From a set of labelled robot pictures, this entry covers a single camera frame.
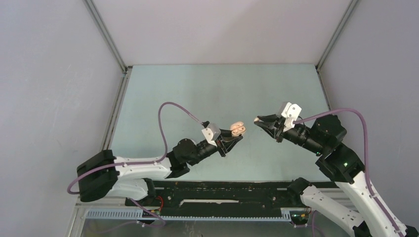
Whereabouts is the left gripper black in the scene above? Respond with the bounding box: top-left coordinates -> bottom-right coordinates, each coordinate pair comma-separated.
188,128 -> 242,166

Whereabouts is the beige earbud charging case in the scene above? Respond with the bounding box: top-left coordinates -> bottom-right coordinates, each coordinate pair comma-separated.
230,121 -> 246,137

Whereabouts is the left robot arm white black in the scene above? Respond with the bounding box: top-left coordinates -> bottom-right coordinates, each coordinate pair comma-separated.
77,126 -> 246,206

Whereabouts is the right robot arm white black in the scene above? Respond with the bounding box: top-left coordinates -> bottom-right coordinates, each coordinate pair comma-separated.
254,113 -> 419,237

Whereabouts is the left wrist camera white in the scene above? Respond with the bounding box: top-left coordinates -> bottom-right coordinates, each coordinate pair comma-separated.
201,123 -> 221,146

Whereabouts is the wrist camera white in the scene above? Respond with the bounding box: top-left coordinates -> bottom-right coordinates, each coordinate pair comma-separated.
201,123 -> 221,146
277,102 -> 302,132

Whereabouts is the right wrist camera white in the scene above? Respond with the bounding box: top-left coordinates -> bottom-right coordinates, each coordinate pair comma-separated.
277,102 -> 302,132

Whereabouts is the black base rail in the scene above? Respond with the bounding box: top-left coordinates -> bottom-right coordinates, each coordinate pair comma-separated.
138,181 -> 311,217

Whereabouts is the white slotted cable duct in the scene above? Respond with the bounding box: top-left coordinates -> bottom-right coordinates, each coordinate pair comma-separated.
85,208 -> 291,222

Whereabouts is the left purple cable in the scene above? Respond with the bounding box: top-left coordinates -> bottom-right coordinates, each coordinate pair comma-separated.
67,102 -> 209,226

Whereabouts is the left aluminium frame post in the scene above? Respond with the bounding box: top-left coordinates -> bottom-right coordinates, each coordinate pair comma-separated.
83,0 -> 128,74

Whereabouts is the aluminium frame post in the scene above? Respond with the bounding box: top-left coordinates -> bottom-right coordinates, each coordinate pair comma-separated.
83,0 -> 128,74
316,0 -> 361,73

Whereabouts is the right aluminium frame post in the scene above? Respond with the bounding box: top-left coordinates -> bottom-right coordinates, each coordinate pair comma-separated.
316,0 -> 361,73

